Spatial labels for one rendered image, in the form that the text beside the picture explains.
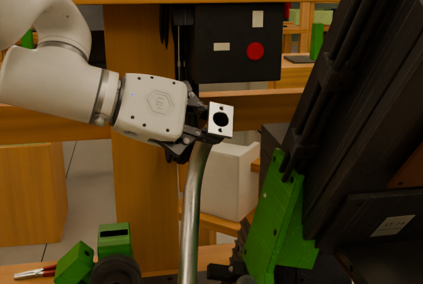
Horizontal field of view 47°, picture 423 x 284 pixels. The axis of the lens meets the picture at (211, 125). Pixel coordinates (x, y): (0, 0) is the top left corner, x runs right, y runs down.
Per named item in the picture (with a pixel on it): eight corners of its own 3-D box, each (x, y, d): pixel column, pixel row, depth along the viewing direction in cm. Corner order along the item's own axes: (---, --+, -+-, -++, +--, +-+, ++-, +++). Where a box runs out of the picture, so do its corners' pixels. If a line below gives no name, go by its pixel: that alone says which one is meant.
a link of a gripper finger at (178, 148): (162, 161, 71) (194, 148, 74) (140, 116, 73) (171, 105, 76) (160, 164, 72) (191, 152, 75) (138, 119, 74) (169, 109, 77)
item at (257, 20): (281, 81, 95) (285, 2, 91) (195, 85, 92) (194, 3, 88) (264, 69, 107) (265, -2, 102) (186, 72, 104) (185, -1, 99)
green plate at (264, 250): (305, 300, 79) (347, 182, 74) (258, 295, 77) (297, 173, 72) (283, 261, 90) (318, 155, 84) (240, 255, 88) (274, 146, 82)
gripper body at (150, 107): (108, 118, 68) (185, 136, 71) (120, 58, 72) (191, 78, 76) (99, 140, 74) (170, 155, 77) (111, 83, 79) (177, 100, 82)
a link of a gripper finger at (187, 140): (184, 141, 73) (225, 150, 75) (186, 122, 74) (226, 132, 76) (177, 149, 76) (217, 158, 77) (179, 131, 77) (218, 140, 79)
